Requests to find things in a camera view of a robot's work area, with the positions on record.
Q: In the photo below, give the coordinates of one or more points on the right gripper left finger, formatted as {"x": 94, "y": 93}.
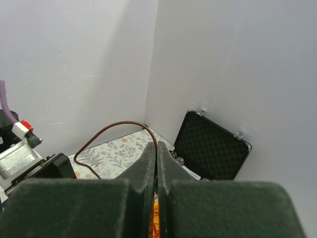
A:
{"x": 84, "y": 208}

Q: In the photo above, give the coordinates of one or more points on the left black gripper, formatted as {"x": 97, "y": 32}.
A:
{"x": 54, "y": 167}

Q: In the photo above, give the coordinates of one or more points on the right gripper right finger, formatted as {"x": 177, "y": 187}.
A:
{"x": 189, "y": 208}

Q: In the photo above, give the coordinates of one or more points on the yellow plastic bin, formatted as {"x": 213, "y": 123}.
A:
{"x": 154, "y": 229}

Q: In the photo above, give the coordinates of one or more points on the floral table mat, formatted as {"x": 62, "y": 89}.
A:
{"x": 114, "y": 151}

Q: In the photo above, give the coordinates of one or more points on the black poker chip case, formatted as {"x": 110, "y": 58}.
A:
{"x": 209, "y": 150}

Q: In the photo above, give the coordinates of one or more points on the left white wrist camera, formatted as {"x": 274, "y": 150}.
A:
{"x": 22, "y": 156}

